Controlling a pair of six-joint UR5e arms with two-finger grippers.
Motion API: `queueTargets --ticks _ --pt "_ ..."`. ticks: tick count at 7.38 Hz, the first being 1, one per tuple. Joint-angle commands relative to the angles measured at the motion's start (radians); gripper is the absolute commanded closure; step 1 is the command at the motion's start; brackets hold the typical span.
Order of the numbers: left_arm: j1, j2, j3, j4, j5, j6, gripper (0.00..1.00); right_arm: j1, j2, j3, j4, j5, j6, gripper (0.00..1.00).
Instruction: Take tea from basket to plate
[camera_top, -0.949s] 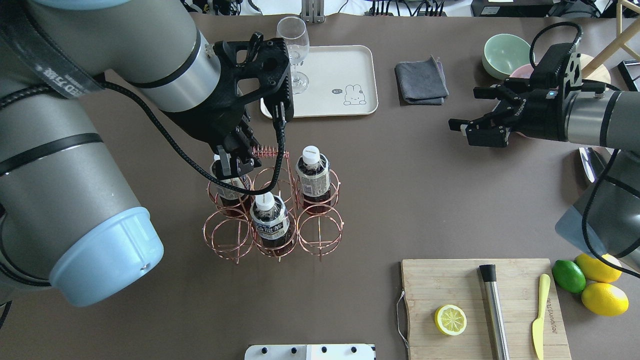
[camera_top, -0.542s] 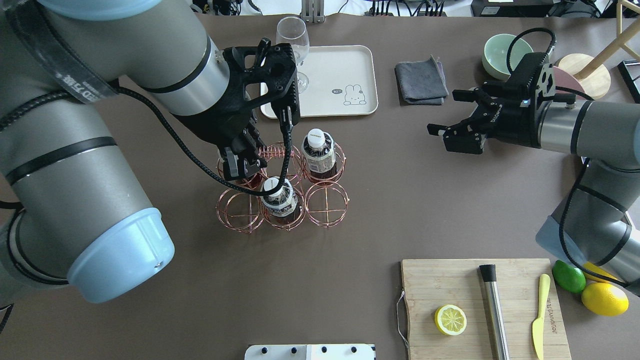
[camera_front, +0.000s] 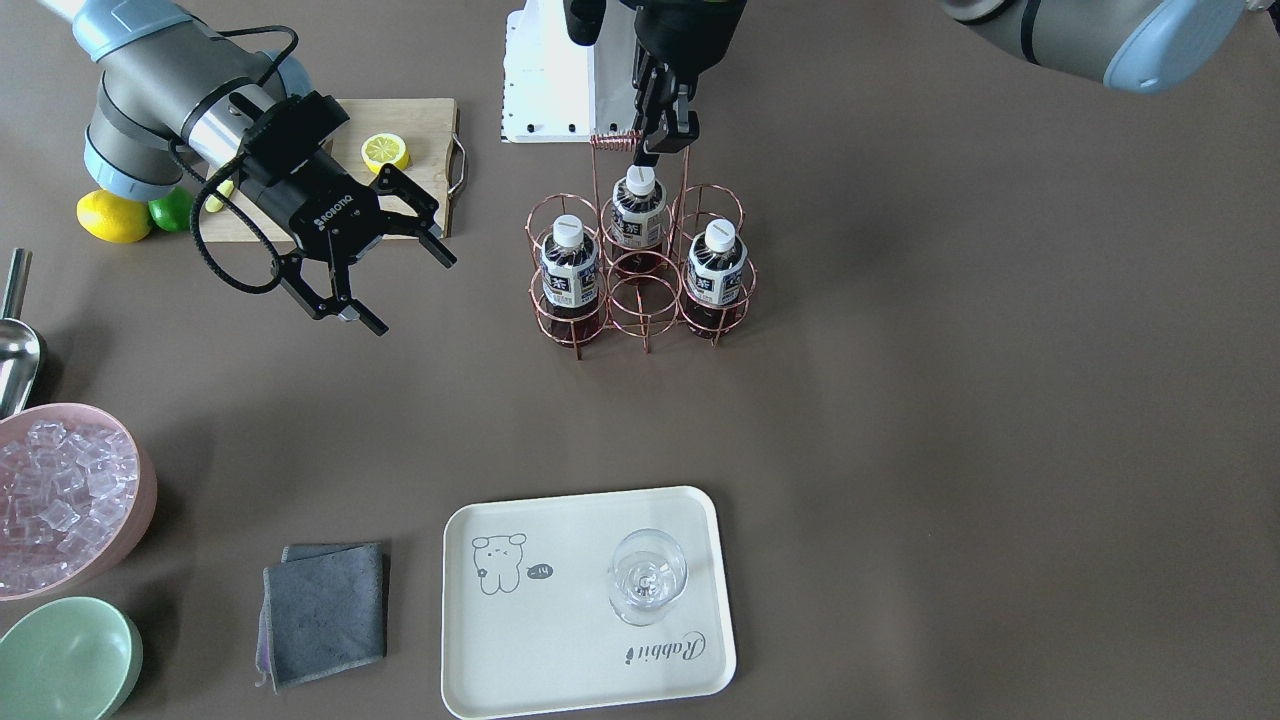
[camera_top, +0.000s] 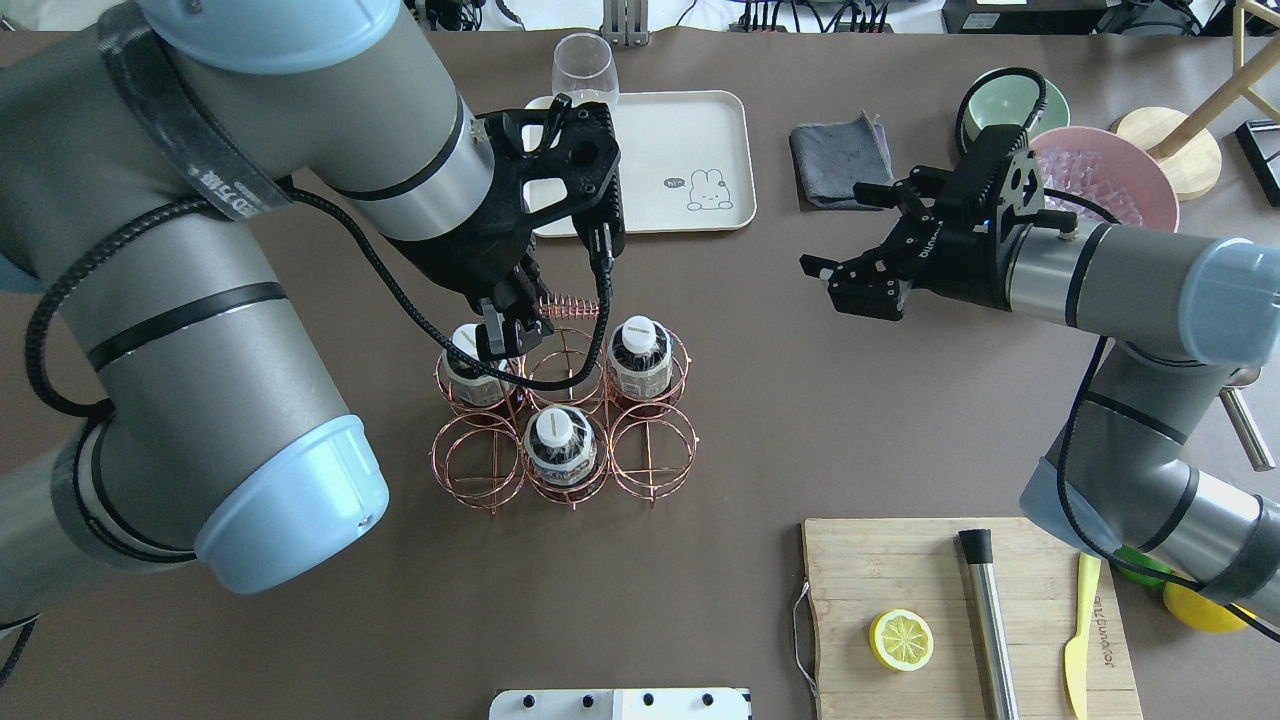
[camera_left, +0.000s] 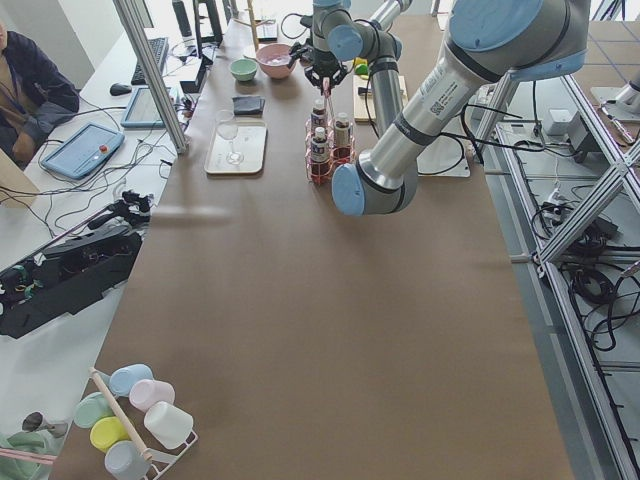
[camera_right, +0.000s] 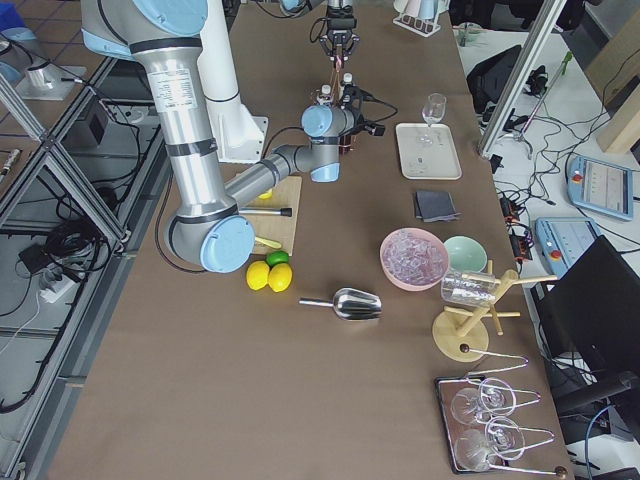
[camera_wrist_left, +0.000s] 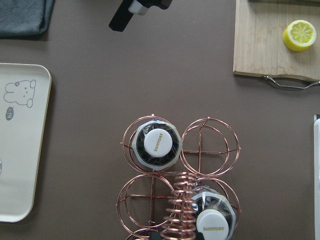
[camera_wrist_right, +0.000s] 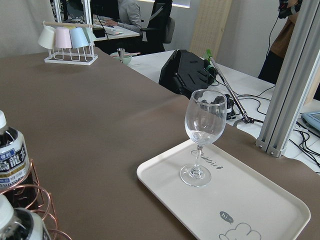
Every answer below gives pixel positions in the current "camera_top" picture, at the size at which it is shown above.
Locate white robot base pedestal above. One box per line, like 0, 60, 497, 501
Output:
488, 687, 753, 719

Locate clear wine glass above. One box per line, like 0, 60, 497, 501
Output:
550, 32, 620, 111

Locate half lemon slice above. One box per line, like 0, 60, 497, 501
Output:
868, 609, 934, 673

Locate green lime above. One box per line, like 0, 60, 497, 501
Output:
1112, 546, 1174, 588

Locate clear ice cubes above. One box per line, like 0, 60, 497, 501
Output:
1038, 147, 1144, 225

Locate cream rabbit tray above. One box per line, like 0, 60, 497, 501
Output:
520, 90, 758, 240

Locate tea bottle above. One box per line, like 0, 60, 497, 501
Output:
442, 323, 508, 407
524, 404, 598, 488

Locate tea bottle side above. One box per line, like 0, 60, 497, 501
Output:
608, 315, 673, 401

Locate whole yellow lemon lower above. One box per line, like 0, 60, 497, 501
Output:
1161, 583, 1248, 634

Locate tea bottle rear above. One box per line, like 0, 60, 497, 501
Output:
442, 323, 508, 407

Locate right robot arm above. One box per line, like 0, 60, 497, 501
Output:
800, 126, 1279, 639

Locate steel ice scoop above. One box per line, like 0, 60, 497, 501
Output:
1219, 366, 1277, 473

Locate aluminium frame post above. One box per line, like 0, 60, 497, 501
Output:
600, 0, 652, 47

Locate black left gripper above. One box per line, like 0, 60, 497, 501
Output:
385, 97, 625, 363

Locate pink bowl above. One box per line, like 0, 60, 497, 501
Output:
1030, 126, 1180, 232

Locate wooden glass stand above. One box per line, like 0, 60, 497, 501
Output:
1111, 1, 1279, 201

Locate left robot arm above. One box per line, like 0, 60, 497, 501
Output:
3, 1, 625, 656

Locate tea bottle front middle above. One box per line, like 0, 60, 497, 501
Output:
524, 404, 598, 488

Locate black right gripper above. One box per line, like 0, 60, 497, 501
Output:
799, 126, 1044, 322

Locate grey folded cloth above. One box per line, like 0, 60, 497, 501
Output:
788, 111, 893, 211

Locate mint green bowl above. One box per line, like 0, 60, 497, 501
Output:
961, 68, 1073, 149

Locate copper wire bottle basket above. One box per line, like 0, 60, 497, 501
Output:
430, 316, 698, 514

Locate steel muddler black tip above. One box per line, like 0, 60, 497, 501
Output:
957, 528, 1021, 719

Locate yellow plastic knife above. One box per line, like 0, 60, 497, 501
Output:
1062, 553, 1101, 719

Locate bamboo cutting board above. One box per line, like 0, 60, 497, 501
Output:
803, 518, 1079, 719

